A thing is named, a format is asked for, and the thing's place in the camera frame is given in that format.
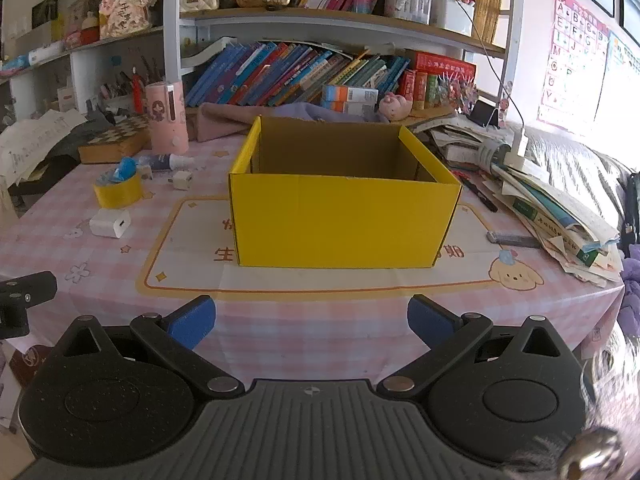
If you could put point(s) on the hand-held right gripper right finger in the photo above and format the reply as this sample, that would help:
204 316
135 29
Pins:
427 317

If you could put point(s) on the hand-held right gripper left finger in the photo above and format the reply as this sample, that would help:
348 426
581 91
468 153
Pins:
192 320

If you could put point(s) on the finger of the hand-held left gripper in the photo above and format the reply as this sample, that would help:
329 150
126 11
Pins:
30 287

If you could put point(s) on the yellow cardboard box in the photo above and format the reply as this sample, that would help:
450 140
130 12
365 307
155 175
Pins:
345 220

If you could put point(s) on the yellow tape roll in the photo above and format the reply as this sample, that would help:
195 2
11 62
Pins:
120 195

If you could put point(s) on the blue plastic bag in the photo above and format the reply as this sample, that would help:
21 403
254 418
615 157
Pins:
125 167

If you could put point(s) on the pink cylindrical container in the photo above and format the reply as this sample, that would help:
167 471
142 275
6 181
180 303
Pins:
167 125

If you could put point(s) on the large white charger block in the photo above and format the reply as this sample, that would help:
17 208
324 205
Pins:
110 223

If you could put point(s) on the pink checked tablecloth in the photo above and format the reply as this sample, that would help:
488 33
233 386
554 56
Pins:
325 330

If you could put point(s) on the grey utility knife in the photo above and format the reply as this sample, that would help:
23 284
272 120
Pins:
515 240

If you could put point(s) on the black pen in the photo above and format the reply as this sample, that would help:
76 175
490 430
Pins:
480 194

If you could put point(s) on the small white plug adapter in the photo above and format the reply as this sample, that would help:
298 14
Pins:
181 181

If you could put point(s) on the stack of printed paper sheets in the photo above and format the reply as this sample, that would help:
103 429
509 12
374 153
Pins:
35 140

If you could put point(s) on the dark grey cloth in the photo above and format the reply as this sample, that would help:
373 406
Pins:
75 135

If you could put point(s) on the pile of books and papers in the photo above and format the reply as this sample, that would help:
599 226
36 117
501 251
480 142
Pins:
550 215

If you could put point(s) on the wooden chessboard box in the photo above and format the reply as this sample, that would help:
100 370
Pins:
115 137

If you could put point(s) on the white charger plug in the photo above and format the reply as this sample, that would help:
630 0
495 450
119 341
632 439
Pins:
520 144

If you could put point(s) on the mauve pink cloth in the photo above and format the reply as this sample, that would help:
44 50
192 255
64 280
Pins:
220 122

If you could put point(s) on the fuzzy grey coat with button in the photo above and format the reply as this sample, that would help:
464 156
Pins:
615 390

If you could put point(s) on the purple fuzzy cloth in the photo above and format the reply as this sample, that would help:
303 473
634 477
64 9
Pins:
631 300

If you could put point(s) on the pink pig plush toy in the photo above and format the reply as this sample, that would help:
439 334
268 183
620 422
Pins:
395 106

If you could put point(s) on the grey quilted blanket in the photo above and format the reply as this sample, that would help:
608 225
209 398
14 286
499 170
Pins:
575 160

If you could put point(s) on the red pen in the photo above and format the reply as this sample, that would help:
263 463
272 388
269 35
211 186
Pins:
137 92

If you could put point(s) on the orange and white box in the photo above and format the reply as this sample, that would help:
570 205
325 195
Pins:
350 94
350 108

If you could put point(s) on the row of colourful small boxes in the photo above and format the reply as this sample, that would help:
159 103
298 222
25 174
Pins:
435 90

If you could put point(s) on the long red box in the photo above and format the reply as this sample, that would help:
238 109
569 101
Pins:
440 63

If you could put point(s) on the row of leaning books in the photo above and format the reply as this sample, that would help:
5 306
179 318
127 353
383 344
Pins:
280 75

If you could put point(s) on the white storage box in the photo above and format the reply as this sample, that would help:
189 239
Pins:
450 17

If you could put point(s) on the clear pen holder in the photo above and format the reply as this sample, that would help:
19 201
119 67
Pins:
407 5

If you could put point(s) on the stack of tan books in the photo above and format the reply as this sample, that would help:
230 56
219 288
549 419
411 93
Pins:
490 5

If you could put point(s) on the white bookshelf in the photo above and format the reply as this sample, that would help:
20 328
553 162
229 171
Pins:
300 19

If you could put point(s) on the pink alphabet wall poster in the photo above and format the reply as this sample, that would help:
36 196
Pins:
570 60

